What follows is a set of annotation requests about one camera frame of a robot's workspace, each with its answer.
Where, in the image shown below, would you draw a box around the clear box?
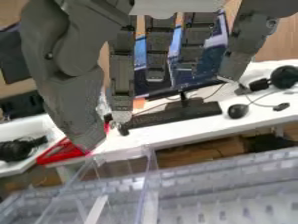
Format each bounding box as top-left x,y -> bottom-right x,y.
0,145 -> 298,224

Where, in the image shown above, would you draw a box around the small black cable remote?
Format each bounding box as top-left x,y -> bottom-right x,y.
273,102 -> 292,112

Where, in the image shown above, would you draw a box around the small black object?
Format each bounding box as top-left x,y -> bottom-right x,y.
118,123 -> 131,137

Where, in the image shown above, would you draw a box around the white desk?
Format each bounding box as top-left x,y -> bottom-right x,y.
88,59 -> 298,158
0,113 -> 68,178

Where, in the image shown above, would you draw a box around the black computer mouse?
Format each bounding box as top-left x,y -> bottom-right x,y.
227,103 -> 252,120

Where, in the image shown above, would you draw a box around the black headphones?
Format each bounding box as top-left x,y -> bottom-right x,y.
248,65 -> 298,93
0,134 -> 50,163

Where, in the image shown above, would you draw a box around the computer monitor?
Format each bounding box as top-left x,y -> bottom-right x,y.
132,9 -> 232,118

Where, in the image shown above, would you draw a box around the red tray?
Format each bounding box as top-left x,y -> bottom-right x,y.
36,136 -> 91,166

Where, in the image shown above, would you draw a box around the black keyboard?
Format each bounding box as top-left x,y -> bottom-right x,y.
126,108 -> 224,130

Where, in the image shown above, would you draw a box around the black case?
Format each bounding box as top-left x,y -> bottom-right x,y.
0,90 -> 46,120

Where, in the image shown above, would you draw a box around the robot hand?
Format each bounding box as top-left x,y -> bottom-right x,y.
19,0 -> 298,151

